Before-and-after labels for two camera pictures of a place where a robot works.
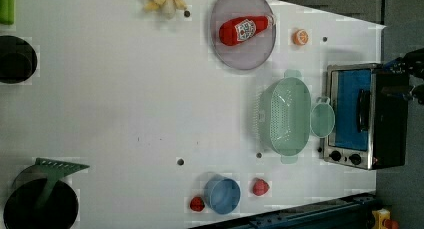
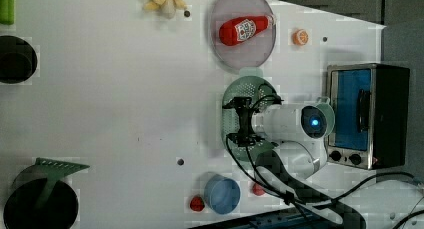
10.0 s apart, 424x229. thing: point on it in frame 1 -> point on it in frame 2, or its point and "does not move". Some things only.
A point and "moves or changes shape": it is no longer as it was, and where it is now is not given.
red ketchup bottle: x=233 y=31 does not move
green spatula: x=54 y=170 does not move
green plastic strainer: x=285 y=111 moves or changes shape
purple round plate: x=250 y=52 does not move
